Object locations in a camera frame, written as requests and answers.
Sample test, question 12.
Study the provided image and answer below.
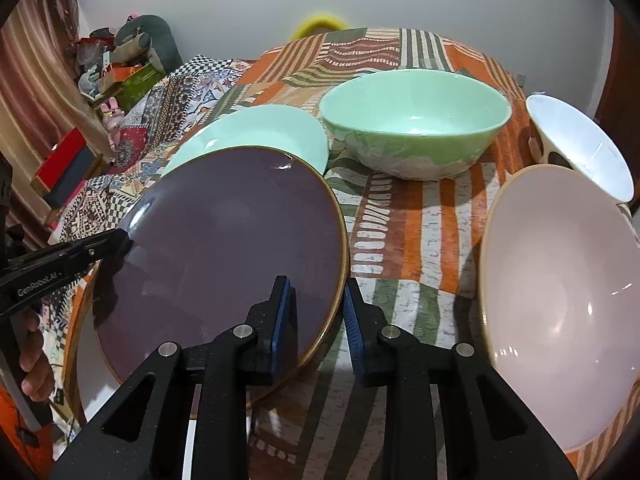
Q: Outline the person's left hand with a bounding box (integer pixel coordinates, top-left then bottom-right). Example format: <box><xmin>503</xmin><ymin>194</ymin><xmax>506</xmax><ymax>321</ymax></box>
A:
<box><xmin>20</xmin><ymin>309</ymin><xmax>54</xmax><ymax>402</ymax></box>

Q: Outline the red box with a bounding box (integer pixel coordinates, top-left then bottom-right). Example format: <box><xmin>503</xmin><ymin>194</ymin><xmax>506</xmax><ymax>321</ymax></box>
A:
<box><xmin>30</xmin><ymin>128</ymin><xmax>96</xmax><ymax>209</ymax></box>

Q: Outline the purple plate with gold rim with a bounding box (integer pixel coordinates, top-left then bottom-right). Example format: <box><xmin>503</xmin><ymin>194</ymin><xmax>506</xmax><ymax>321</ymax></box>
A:
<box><xmin>92</xmin><ymin>148</ymin><xmax>348</xmax><ymax>380</ymax></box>

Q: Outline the green cardboard box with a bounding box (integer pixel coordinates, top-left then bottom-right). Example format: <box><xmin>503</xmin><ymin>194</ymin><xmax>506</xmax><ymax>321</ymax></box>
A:
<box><xmin>114</xmin><ymin>64</ymin><xmax>165</xmax><ymax>113</ymax></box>

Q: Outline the mint green plate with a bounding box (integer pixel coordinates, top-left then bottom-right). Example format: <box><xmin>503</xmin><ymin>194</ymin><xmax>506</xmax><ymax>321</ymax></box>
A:
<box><xmin>162</xmin><ymin>104</ymin><xmax>329</xmax><ymax>176</ymax></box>

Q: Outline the pink bowl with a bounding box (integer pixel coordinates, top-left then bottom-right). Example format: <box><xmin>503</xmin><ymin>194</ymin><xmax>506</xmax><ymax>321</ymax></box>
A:
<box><xmin>478</xmin><ymin>165</ymin><xmax>639</xmax><ymax>451</ymax></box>

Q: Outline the pink rabbit toy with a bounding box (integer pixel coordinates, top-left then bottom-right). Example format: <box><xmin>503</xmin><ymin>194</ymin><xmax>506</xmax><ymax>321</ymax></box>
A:
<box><xmin>100</xmin><ymin>96</ymin><xmax>126</xmax><ymax>132</ymax></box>

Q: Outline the striped patchwork tablecloth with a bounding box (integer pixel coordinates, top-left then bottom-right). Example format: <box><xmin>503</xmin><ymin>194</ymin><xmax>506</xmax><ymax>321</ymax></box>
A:
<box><xmin>64</xmin><ymin>27</ymin><xmax>640</xmax><ymax>480</ymax></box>

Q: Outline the patterned patchwork blanket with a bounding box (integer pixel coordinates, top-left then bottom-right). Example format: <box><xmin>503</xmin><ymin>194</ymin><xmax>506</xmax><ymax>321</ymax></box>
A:
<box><xmin>39</xmin><ymin>54</ymin><xmax>256</xmax><ymax>321</ymax></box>

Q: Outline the white plate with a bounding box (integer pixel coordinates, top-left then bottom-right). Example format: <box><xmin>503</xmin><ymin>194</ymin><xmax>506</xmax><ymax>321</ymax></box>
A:
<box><xmin>62</xmin><ymin>264</ymin><xmax>120</xmax><ymax>427</ymax></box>

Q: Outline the grey plush toy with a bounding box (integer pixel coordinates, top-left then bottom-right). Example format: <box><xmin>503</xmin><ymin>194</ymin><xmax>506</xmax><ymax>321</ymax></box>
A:
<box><xmin>110</xmin><ymin>14</ymin><xmax>183</xmax><ymax>74</ymax></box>

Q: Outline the striped curtain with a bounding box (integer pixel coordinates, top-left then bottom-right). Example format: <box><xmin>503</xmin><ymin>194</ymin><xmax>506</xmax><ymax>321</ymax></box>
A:
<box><xmin>1</xmin><ymin>0</ymin><xmax>112</xmax><ymax>247</ymax></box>

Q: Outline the green ceramic bowl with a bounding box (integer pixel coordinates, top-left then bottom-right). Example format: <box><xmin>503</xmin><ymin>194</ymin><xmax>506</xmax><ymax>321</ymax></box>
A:
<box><xmin>319</xmin><ymin>68</ymin><xmax>512</xmax><ymax>181</ymax></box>

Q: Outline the yellow foam tube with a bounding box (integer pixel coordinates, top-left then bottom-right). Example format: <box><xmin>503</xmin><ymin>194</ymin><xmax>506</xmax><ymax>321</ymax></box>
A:
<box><xmin>290</xmin><ymin>14</ymin><xmax>349</xmax><ymax>41</ymax></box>

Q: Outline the white bowl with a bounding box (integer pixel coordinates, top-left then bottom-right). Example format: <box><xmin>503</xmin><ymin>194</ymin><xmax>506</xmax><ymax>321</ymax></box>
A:
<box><xmin>525</xmin><ymin>93</ymin><xmax>634</xmax><ymax>204</ymax></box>

